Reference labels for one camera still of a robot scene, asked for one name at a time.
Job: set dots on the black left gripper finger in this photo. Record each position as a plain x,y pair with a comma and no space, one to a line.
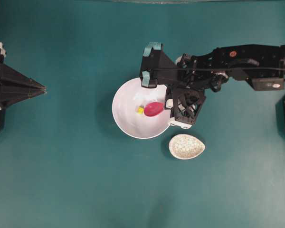
12,80
8,99

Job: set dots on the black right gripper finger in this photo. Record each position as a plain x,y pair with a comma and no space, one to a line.
169,101

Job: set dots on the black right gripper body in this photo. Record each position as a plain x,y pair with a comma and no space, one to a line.
158,69

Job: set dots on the red plastic spoon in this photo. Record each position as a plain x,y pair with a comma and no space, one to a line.
154,108

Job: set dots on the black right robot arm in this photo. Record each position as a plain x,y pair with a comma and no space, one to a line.
187,78

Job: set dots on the yellow hexagonal prism block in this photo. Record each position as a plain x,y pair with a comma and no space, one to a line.
140,110

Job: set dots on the white round bowl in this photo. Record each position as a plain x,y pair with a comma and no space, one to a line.
126,102

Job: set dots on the speckled ceramic spoon rest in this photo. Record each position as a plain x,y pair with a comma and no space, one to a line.
185,147

